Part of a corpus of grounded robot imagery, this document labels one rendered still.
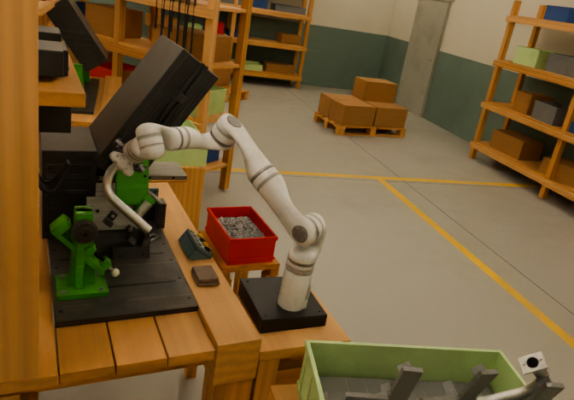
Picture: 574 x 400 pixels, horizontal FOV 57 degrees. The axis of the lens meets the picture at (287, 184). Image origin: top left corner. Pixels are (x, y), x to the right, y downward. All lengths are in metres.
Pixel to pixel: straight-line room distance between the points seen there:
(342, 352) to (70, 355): 0.75
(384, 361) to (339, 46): 10.37
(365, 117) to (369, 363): 6.54
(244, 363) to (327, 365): 0.25
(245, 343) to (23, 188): 0.77
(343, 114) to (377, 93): 0.92
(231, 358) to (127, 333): 0.31
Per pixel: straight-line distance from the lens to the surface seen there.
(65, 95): 1.52
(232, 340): 1.63
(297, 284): 1.74
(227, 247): 2.18
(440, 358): 1.74
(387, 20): 12.12
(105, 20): 5.44
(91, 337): 1.66
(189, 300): 1.78
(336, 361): 1.64
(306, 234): 1.64
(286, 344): 1.74
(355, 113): 7.89
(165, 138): 1.60
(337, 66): 11.81
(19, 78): 1.21
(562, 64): 7.24
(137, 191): 1.99
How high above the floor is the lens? 1.88
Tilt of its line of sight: 20 degrees down
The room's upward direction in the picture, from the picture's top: 10 degrees clockwise
